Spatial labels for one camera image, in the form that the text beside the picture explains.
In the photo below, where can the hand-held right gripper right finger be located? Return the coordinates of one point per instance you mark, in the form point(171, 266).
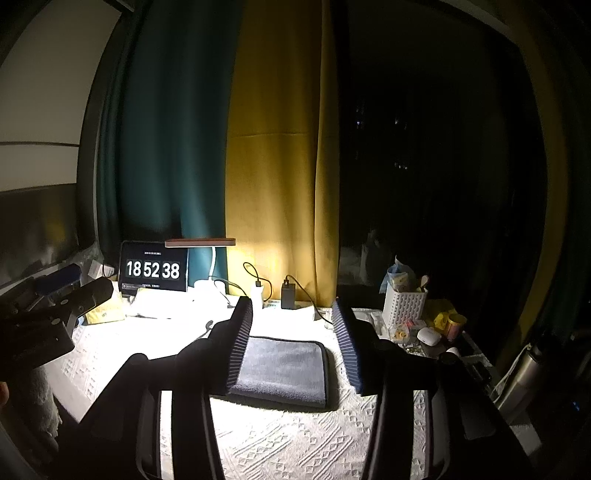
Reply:
point(347, 350)

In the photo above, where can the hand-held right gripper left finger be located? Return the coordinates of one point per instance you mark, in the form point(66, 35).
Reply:
point(241, 341)

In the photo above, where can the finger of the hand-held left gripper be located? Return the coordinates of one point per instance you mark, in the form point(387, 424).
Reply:
point(94, 291)
point(60, 277)

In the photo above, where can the grey towel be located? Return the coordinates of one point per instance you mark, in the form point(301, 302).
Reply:
point(286, 369)

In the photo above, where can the yellow tissue pack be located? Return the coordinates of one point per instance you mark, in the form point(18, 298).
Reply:
point(105, 310)

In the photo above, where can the white charger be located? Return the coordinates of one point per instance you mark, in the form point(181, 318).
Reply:
point(257, 295)

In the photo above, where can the tablet with clock display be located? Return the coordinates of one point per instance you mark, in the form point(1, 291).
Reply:
point(152, 270)

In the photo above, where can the black charger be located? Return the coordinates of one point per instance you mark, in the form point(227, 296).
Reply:
point(289, 295)

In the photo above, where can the white perforated basket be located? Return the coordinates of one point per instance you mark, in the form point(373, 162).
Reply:
point(404, 307)

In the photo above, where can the white earbuds case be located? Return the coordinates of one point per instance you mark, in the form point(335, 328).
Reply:
point(429, 335)

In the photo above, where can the white textured tablecloth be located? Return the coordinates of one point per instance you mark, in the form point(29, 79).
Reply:
point(295, 438)

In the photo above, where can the white desk lamp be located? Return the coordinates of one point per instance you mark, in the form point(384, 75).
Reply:
point(203, 242)

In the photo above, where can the yellow mug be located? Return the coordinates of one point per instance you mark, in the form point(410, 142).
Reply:
point(456, 326)

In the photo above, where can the green curtain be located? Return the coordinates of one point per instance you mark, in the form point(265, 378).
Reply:
point(161, 138)

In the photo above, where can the steel water bottle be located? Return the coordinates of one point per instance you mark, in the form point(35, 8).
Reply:
point(519, 383)

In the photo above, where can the yellow curtain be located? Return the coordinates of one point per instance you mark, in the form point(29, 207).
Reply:
point(281, 161)

